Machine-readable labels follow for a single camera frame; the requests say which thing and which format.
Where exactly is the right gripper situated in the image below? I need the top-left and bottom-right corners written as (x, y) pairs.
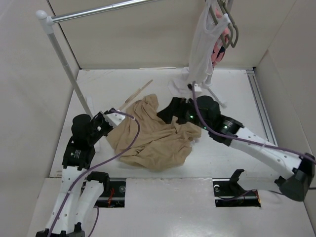
top-left (157, 96), bottom-right (211, 131)

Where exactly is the beige t shirt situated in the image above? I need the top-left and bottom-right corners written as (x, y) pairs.
top-left (107, 94), bottom-right (201, 171)

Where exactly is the wooden clothes hanger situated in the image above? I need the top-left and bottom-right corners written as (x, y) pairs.
top-left (119, 80), bottom-right (153, 111)

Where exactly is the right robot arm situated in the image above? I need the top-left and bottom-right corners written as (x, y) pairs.
top-left (157, 96), bottom-right (316, 201)

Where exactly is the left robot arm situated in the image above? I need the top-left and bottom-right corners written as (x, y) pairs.
top-left (36, 112), bottom-right (117, 237)

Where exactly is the grey clothes hanger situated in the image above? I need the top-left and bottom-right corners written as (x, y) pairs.
top-left (217, 0), bottom-right (239, 49)

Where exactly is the pink patterned garment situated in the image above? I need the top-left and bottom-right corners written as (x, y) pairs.
top-left (210, 7), bottom-right (230, 69)

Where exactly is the white tank top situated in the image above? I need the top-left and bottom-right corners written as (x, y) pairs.
top-left (168, 0), bottom-right (231, 98)

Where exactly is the white clothes rack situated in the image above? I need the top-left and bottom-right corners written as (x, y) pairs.
top-left (36, 0), bottom-right (237, 153)

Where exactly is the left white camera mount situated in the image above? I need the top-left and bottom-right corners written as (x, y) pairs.
top-left (103, 108), bottom-right (126, 128)

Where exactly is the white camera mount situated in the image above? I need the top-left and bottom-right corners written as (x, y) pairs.
top-left (103, 108), bottom-right (126, 128)
top-left (187, 83), bottom-right (202, 94)

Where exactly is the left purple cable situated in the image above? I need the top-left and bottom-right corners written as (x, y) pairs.
top-left (46, 111), bottom-right (141, 237)

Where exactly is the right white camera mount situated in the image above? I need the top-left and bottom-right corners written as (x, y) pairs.
top-left (187, 83), bottom-right (202, 94)

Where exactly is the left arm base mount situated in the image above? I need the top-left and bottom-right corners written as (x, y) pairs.
top-left (91, 178), bottom-right (126, 208)

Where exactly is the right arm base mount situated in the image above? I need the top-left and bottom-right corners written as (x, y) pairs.
top-left (212, 179), bottom-right (261, 207)

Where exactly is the aluminium rail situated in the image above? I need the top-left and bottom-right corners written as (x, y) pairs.
top-left (246, 70), bottom-right (278, 146)

